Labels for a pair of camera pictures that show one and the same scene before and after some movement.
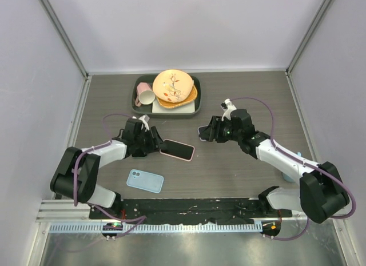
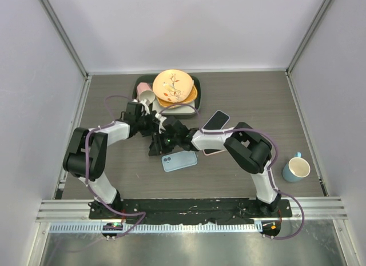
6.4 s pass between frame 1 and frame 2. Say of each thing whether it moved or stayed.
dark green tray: stayed
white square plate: stayed
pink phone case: moved
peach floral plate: stayed
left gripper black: moved
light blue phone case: moved
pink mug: stayed
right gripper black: moved
